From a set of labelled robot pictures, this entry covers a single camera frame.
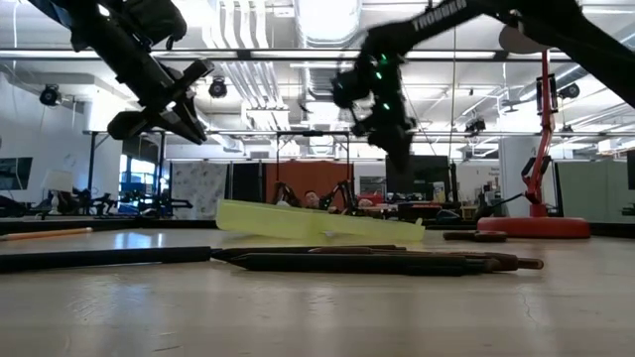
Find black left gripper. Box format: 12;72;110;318
116;48;215;146

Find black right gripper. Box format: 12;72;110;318
354;49;418;173

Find red-handled scissors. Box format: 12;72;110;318
443;230;508;244

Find translucent yellow-green supply box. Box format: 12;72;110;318
216;198;427;244

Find thick black pen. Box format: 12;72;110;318
228;252;497;278

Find thin black pen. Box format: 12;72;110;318
211;244;408;262

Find long black pen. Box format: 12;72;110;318
0;246;214;275

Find orange wooden pencil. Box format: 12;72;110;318
0;226;94;243

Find black monitor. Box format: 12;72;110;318
385;155;450;202

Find white patterned partition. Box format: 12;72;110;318
171;162;228;219

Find orange partition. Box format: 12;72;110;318
265;161;354;205

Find white column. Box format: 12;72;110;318
498;137;547;218

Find white table lamp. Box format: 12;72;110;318
42;170;75;216

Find red lamp stand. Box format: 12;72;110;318
476;22;591;240

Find brown pen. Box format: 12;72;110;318
308;246;545;272

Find green partition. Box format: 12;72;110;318
554;161;635;224

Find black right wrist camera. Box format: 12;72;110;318
330;68;371;110

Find black overhead frame beam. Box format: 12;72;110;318
0;48;635;63

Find black power cable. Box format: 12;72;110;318
483;192;526;219

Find dark wall screen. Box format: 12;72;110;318
0;157;34;191

